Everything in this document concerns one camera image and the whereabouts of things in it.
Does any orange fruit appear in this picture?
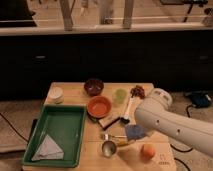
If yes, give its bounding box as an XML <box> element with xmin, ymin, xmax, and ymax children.
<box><xmin>140</xmin><ymin>144</ymin><xmax>156</xmax><ymax>160</ymax></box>

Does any dark blue object on floor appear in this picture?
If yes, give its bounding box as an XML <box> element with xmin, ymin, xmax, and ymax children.
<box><xmin>189</xmin><ymin>92</ymin><xmax>212</xmax><ymax>108</ymax></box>

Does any white handled brush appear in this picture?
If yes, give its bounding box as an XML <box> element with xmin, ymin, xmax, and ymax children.
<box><xmin>120</xmin><ymin>96</ymin><xmax>134</xmax><ymax>124</ymax></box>

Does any black cable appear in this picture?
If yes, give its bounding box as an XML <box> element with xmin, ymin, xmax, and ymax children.
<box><xmin>170</xmin><ymin>104</ymin><xmax>198</xmax><ymax>171</ymax></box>
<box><xmin>0</xmin><ymin>112</ymin><xmax>30</xmax><ymax>143</ymax></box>

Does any black cable on right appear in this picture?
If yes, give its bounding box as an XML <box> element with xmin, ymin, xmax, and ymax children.
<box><xmin>170</xmin><ymin>104</ymin><xmax>198</xmax><ymax>171</ymax></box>

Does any blue sponge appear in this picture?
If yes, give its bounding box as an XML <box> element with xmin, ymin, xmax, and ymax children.
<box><xmin>125</xmin><ymin>125</ymin><xmax>145</xmax><ymax>140</ymax></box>

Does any black cable on left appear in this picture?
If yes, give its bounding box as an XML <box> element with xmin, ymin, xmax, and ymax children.
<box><xmin>0</xmin><ymin>112</ymin><xmax>30</xmax><ymax>143</ymax></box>

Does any metal measuring cup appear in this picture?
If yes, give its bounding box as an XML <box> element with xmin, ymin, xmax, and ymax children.
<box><xmin>101</xmin><ymin>138</ymin><xmax>136</xmax><ymax>158</ymax></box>

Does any green plastic cup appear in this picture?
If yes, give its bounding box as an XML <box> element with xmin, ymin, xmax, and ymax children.
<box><xmin>115</xmin><ymin>89</ymin><xmax>127</xmax><ymax>104</ymax></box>

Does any orange bowl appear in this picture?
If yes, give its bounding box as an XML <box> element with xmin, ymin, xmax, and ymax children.
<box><xmin>86</xmin><ymin>96</ymin><xmax>112</xmax><ymax>118</ymax></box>

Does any grey folded cloth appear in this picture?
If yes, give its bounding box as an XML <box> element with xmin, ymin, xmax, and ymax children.
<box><xmin>32</xmin><ymin>135</ymin><xmax>64</xmax><ymax>161</ymax></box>

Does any dark maroon bowl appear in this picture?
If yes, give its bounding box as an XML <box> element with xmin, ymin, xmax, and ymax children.
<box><xmin>84</xmin><ymin>78</ymin><xmax>104</xmax><ymax>96</ymax></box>

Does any white paper cup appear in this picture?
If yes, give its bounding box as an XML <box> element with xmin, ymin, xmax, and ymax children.
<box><xmin>48</xmin><ymin>87</ymin><xmax>63</xmax><ymax>104</ymax></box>

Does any green plastic tray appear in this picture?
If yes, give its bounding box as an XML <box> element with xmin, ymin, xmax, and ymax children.
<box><xmin>22</xmin><ymin>105</ymin><xmax>86</xmax><ymax>168</ymax></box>

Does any brown dried food pile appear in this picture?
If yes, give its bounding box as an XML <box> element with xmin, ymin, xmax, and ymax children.
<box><xmin>130</xmin><ymin>85</ymin><xmax>145</xmax><ymax>99</ymax></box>

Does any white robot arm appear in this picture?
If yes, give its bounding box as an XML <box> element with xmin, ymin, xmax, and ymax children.
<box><xmin>134</xmin><ymin>88</ymin><xmax>213</xmax><ymax>157</ymax></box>

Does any gold fork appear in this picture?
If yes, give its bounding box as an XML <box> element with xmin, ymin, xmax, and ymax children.
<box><xmin>100</xmin><ymin>133</ymin><xmax>128</xmax><ymax>141</ymax></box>

